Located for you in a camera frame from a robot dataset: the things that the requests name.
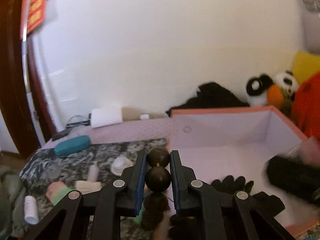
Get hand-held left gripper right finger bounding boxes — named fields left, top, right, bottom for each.
left=170, top=150, right=296, bottom=240

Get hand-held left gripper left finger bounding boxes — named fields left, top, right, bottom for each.
left=26, top=151, right=148, bottom=240

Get dark wooden bead bracelet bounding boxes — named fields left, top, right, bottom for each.
left=141, top=146, right=173, bottom=232

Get black glove with green mesh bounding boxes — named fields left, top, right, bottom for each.
left=250, top=191, right=286, bottom=218

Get black knit glove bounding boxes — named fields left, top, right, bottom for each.
left=211, top=175, right=255, bottom=196

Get salmon pink cardboard box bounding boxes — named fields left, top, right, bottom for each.
left=169, top=105, right=320, bottom=237

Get white round plastic lid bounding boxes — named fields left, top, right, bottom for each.
left=111, top=155, right=134, bottom=176

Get grey speckled fluffy blanket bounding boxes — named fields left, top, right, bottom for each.
left=19, top=137, right=175, bottom=240

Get small white squeeze bottle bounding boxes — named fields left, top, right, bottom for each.
left=87, top=161, right=99, bottom=183

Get white tissue packet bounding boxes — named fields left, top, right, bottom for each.
left=75, top=180, right=103, bottom=195

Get pink quilted mat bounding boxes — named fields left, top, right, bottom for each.
left=44, top=117, right=176, bottom=151

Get red fluffy cloth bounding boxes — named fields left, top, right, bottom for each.
left=291, top=71, right=320, bottom=141

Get white paper roll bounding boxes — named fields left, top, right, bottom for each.
left=90, top=107, right=124, bottom=129

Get teal glasses case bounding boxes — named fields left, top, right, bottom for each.
left=54, top=135, right=91, bottom=156

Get pink and green soap bar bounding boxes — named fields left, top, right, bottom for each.
left=46, top=181, right=72, bottom=205

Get panda plush with orange beak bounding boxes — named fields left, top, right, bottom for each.
left=246, top=73, right=288, bottom=107

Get small panda plush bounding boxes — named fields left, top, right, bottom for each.
left=275, top=70, right=300, bottom=98

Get black cloth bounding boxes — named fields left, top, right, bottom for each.
left=166, top=82, right=251, bottom=117

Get white plastic bottle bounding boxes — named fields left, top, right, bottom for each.
left=24, top=195, right=40, bottom=225

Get yellow plush toy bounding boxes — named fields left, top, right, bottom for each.
left=292, top=51, right=320, bottom=86

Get white vase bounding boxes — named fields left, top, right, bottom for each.
left=303, top=9, right=320, bottom=53

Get silver metal pole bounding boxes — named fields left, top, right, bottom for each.
left=21, top=24, right=43, bottom=142

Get dark wooden door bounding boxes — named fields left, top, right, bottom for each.
left=0, top=0, right=56, bottom=158

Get grey dried plant sprigs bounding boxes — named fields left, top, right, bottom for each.
left=297, top=0, right=320, bottom=13

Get red paper banner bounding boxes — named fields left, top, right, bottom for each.
left=20, top=0, right=49, bottom=41

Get white charging cable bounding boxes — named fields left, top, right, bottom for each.
left=66, top=115, right=87, bottom=125

